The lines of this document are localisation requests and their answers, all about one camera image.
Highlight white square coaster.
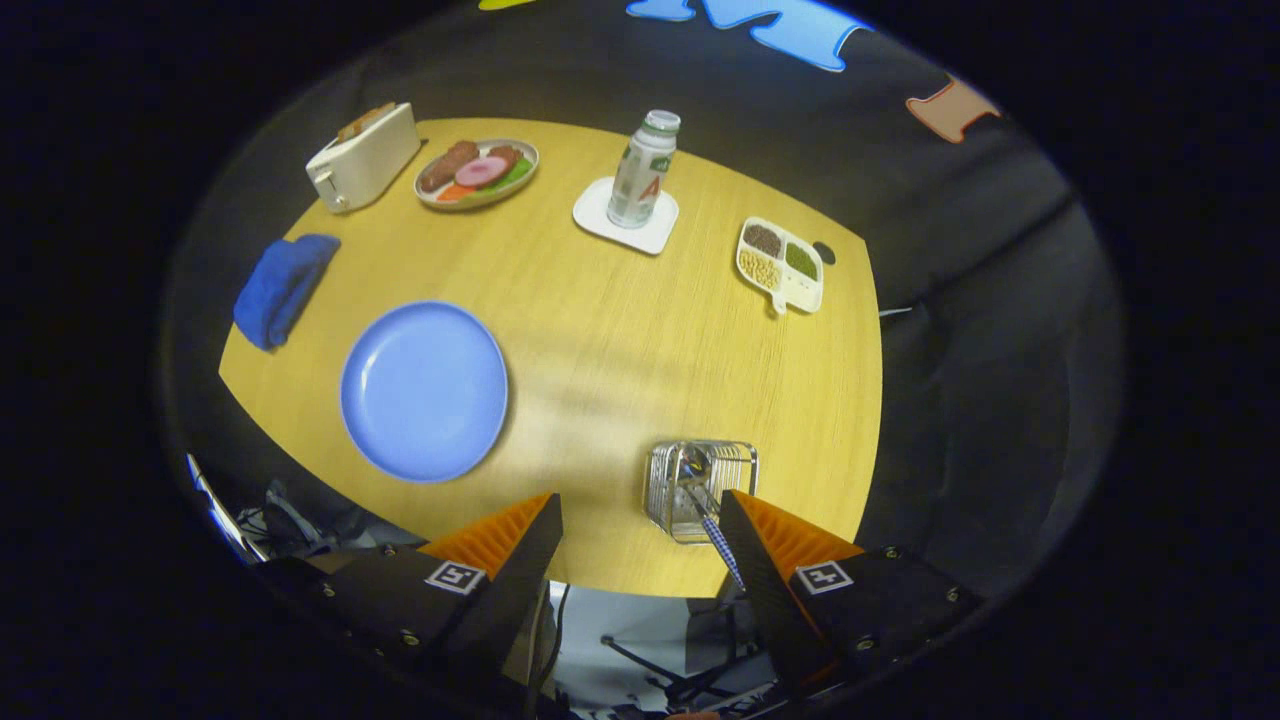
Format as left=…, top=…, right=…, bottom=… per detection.
left=572, top=176, right=681, bottom=256

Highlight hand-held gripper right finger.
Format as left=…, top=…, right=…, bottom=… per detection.
left=718, top=489, right=986, bottom=703

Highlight brown toast slice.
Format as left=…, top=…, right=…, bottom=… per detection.
left=335, top=101, right=398, bottom=143

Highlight fork with blue checkered handle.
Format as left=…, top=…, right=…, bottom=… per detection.
left=685, top=480, right=748, bottom=593

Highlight metal wire cutlery basket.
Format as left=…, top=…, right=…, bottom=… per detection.
left=642, top=439, right=760, bottom=547

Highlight beige food plate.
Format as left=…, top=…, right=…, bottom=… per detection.
left=413, top=138, right=541, bottom=212

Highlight blue round plate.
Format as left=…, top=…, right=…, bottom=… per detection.
left=339, top=300, right=510, bottom=485

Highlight brown meat piece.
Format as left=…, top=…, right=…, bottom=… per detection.
left=419, top=140, right=481, bottom=194

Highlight white toaster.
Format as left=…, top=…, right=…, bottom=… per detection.
left=305, top=101, right=423, bottom=215

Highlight shiny metal bar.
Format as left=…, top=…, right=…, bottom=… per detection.
left=187, top=453, right=269, bottom=567

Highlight blue folded towel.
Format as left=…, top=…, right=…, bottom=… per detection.
left=233, top=233, right=343, bottom=353

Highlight clear plastic bottle green cap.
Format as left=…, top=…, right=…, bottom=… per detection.
left=606, top=109, right=682, bottom=230

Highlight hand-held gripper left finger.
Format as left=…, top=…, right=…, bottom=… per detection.
left=260, top=491, right=567, bottom=701

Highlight white divided snack tray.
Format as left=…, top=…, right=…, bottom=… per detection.
left=735, top=216, right=826, bottom=317

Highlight black stand legs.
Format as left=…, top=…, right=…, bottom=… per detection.
left=598, top=625, right=776, bottom=706

